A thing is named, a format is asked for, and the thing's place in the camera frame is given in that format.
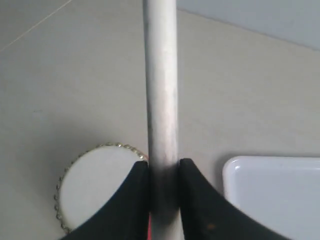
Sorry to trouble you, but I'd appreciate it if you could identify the white drumstick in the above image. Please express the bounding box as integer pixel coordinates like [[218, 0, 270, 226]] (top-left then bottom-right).
[[143, 0, 183, 240]]

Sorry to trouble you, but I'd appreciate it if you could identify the small red drum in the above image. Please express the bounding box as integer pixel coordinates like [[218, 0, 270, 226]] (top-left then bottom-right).
[[54, 142, 148, 234]]

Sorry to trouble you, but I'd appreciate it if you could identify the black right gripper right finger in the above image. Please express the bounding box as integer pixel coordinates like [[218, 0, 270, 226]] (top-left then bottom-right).
[[178, 158, 285, 240]]

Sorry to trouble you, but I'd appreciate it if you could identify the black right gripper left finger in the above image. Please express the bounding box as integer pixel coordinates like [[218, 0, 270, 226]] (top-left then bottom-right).
[[64, 161, 150, 240]]

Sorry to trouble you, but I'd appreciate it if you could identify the white plastic tray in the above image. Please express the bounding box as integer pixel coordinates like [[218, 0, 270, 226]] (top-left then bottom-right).
[[222, 156, 320, 240]]

